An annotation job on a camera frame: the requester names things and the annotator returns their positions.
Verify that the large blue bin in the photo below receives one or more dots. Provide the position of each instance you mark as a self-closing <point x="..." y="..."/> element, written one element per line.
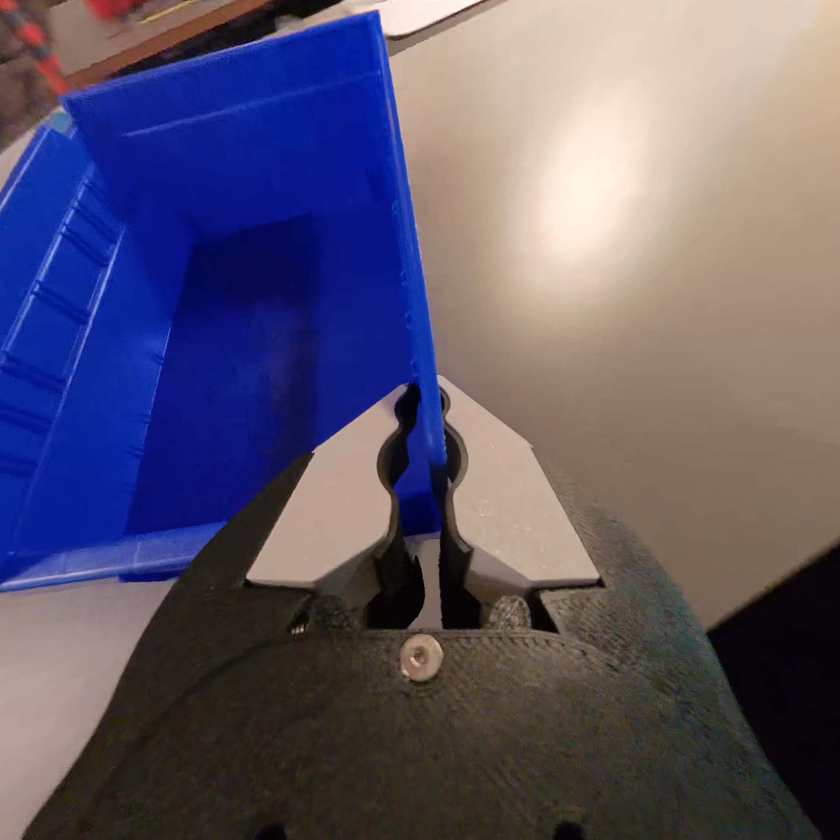
<point x="262" y="164"/>

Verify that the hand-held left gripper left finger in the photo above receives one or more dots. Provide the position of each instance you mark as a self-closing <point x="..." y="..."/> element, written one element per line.
<point x="328" y="518"/>

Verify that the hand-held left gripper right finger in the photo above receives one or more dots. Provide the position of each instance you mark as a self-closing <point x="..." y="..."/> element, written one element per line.
<point x="518" y="518"/>

